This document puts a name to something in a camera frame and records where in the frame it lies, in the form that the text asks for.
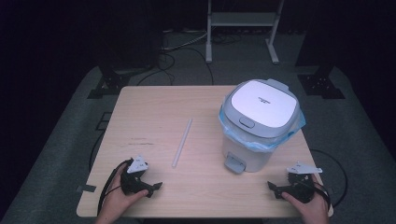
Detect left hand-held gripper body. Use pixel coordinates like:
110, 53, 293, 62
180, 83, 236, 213
120, 155, 149, 197

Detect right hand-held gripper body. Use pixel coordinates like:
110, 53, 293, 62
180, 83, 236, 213
278, 161, 324, 204

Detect white plastic straw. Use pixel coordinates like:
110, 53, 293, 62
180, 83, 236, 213
171, 118, 194, 169

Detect white pedal trash can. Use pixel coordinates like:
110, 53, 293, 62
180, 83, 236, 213
219, 77, 307, 175

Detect person's left hand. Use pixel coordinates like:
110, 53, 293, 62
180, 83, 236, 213
101, 165, 149, 220

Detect person's right hand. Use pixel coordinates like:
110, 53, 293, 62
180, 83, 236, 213
280, 175, 331, 220

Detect grey tape strip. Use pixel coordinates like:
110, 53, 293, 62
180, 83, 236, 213
76, 184, 98, 193

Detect dark floor outlet plate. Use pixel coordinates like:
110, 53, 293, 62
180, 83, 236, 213
94, 111, 113, 132

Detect blue trash bag liner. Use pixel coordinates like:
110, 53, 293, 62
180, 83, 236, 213
219, 104, 307, 154

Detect black stand base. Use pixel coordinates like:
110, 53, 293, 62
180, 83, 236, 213
294, 63, 347, 100
86, 61, 154, 100

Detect white metal stand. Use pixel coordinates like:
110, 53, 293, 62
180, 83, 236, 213
205, 0, 285, 65

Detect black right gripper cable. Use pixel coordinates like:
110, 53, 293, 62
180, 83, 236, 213
306, 180, 332, 207

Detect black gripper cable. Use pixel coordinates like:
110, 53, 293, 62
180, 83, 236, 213
306, 180, 332, 207
96, 159, 134, 217

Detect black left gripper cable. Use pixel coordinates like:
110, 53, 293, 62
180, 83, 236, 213
96, 159, 134, 217

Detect black floor cable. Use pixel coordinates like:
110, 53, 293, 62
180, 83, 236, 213
135, 46, 215, 87
310, 148, 348, 208

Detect white floor cable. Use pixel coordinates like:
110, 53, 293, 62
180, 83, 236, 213
161, 30, 209, 51

